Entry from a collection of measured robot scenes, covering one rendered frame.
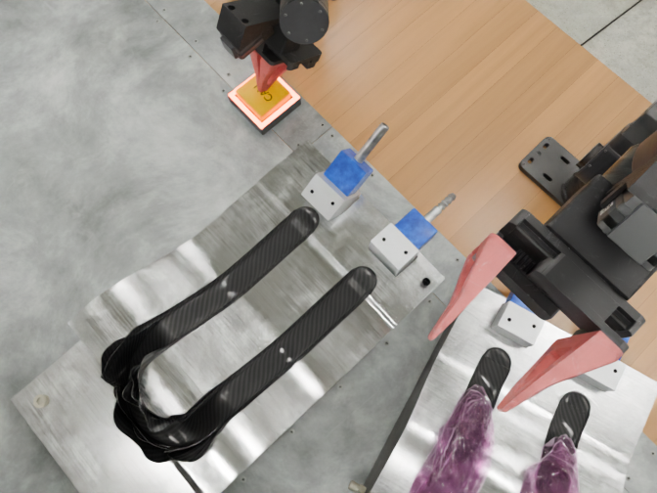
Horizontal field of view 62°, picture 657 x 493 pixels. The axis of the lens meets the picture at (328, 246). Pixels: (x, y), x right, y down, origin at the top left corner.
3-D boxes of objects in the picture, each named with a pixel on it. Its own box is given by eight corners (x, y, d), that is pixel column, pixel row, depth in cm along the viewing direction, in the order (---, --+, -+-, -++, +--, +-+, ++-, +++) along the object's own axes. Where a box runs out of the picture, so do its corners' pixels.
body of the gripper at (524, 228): (630, 342, 33) (707, 260, 34) (504, 225, 35) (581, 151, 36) (584, 348, 39) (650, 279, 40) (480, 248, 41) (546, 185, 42)
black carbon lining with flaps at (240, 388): (304, 203, 73) (300, 176, 64) (387, 291, 70) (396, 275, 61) (95, 384, 67) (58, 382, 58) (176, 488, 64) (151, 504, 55)
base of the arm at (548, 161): (651, 245, 71) (684, 210, 72) (535, 143, 75) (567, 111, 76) (620, 259, 79) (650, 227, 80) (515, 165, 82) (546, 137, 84)
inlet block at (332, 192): (377, 111, 67) (362, 112, 63) (407, 137, 67) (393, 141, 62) (319, 187, 74) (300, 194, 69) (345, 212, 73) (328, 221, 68)
